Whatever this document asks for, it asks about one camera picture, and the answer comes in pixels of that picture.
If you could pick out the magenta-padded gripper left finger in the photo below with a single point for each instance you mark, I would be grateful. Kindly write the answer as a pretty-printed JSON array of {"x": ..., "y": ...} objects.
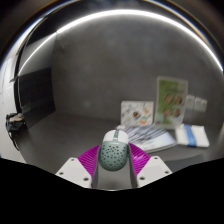
[{"x": 80, "y": 167}]

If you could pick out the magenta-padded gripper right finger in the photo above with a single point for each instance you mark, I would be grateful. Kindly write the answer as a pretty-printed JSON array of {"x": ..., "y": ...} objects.
[{"x": 146, "y": 165}]

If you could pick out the green and white computer mouse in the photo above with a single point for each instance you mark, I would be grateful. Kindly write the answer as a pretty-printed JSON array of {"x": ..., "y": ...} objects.
[{"x": 114, "y": 151}]

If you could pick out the white and blue book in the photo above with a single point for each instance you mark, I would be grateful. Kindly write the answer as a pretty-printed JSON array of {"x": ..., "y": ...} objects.
[{"x": 192, "y": 135}]

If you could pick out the green menu stand sign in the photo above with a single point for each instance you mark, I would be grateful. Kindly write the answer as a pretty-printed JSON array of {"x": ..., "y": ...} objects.
[{"x": 171, "y": 102}]

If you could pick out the black bag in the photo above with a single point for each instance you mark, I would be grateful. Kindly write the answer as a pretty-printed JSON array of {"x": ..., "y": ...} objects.
[{"x": 13, "y": 125}]

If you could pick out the black monitor panel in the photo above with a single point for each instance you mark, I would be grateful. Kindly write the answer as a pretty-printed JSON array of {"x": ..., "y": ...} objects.
[{"x": 36, "y": 95}]

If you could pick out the wall power outlets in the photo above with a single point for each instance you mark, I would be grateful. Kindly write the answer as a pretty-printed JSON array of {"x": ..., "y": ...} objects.
[{"x": 196, "y": 102}]

